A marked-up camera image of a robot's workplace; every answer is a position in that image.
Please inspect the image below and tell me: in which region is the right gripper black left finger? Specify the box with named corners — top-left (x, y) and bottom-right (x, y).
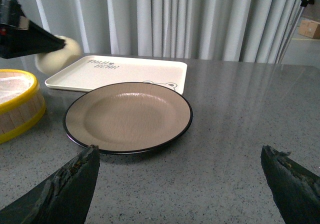
top-left (0, 145), bottom-right (100, 224)

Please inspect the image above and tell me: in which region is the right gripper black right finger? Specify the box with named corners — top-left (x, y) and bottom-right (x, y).
top-left (260, 145), bottom-right (320, 224)

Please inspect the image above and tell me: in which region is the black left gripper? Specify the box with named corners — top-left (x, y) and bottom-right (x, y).
top-left (0, 0), bottom-right (66, 59)

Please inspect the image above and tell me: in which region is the white steamed bun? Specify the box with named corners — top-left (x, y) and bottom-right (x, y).
top-left (34, 35), bottom-right (83, 76)

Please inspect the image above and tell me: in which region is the brown plate with black rim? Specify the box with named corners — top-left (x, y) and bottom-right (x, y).
top-left (63, 82), bottom-right (193, 155)

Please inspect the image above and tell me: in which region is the cream rectangular tray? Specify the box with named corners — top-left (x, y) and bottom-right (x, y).
top-left (45, 55), bottom-right (188, 94)

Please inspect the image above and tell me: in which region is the white steamer liner paper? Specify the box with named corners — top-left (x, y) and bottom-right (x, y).
top-left (0, 76), bottom-right (34, 104)

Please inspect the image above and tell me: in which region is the wooden steamer with yellow rims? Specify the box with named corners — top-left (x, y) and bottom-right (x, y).
top-left (0, 69), bottom-right (46, 143)

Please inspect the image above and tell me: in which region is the cardboard box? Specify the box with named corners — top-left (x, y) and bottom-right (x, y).
top-left (298, 20), bottom-right (320, 39)

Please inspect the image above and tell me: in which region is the tripod stand with black clamp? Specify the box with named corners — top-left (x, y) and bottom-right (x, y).
top-left (275, 0), bottom-right (315, 65)

